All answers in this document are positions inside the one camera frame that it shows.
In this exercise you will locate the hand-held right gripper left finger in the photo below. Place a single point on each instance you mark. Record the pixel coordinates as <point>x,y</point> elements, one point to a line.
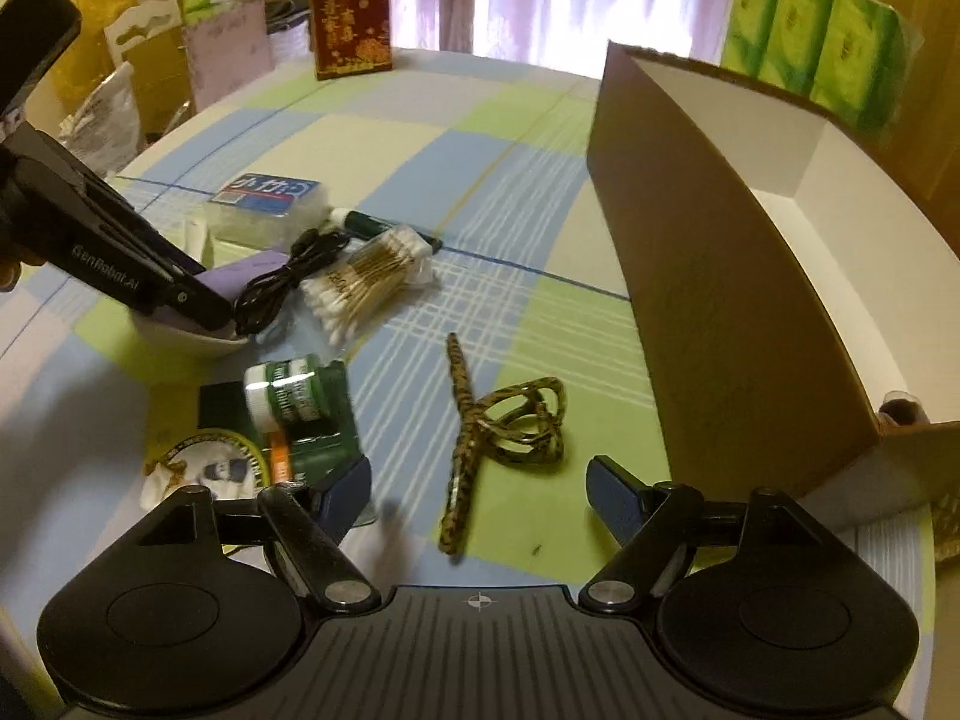
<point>349,496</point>

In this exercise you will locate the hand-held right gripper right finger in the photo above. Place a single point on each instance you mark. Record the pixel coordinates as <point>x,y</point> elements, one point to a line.
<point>611,499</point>

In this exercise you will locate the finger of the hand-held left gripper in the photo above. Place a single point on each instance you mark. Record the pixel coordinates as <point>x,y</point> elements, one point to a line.
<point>199,307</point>
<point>150,244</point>

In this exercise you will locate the white plastic spoon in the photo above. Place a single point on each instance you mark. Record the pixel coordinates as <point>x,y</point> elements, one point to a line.
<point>199,345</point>

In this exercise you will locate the purple pad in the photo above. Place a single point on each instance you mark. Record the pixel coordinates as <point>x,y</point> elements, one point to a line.
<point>251,270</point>

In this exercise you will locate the dark green box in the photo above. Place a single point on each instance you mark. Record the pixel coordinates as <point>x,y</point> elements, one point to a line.
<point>326,435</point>

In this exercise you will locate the white cap green bottle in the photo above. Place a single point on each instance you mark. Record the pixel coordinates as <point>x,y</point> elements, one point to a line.
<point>281,394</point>

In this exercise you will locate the clear box with blue label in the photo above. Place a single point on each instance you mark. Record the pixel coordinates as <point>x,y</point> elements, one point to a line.
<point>266,206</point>

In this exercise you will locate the round badge card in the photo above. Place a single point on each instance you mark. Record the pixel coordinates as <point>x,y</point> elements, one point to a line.
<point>217,465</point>

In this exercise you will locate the bag of cotton swabs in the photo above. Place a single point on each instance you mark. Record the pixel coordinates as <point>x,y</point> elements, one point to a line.
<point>367,277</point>

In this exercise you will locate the brown cardboard box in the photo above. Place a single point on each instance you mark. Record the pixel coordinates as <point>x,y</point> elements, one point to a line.
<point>712,277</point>

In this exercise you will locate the checked cloth desktop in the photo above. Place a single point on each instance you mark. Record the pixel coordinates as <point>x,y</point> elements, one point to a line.
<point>487,165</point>

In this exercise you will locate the person's left hand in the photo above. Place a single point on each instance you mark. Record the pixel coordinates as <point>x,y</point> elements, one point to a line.
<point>6,274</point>

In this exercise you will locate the clear plastic bag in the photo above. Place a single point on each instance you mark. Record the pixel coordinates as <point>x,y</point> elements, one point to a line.
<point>105,124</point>

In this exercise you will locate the gold and white gift bag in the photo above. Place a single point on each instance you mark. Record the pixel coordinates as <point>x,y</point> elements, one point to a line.
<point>154,67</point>

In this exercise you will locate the green marker pen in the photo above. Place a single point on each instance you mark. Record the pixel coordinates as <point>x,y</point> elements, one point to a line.
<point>367,223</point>

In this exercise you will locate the light purple paper bag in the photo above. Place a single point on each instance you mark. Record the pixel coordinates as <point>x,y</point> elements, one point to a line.
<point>229,52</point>

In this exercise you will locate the yellow plastic bag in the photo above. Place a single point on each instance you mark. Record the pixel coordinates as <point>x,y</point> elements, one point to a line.
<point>97,15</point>

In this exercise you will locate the small green tissue pack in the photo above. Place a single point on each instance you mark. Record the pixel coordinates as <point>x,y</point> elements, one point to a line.
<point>202,1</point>

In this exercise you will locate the red gift box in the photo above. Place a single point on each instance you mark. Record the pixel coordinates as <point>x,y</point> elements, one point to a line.
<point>351,19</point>

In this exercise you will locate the small dark glass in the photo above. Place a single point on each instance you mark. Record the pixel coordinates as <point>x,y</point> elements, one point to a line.
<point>902,409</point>

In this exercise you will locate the green tissue pack bundle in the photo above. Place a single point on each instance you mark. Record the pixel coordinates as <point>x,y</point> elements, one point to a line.
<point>821,37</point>

